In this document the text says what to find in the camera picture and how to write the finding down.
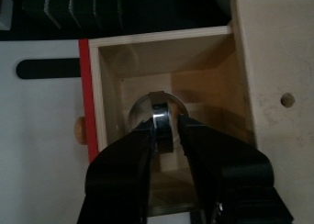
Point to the round wooden drawer knob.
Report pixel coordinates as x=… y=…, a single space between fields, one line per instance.
x=80 y=130

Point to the grey block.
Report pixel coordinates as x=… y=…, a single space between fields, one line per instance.
x=4 y=10

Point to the black ribbed box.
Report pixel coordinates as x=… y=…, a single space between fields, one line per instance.
x=78 y=7

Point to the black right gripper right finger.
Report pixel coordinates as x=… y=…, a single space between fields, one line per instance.
x=237 y=178

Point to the light wooden cabinet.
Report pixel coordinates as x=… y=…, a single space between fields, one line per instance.
x=278 y=80

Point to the wooden drawer with red front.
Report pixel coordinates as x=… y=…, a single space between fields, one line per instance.
x=163 y=65

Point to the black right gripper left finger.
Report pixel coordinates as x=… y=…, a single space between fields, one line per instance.
x=118 y=172

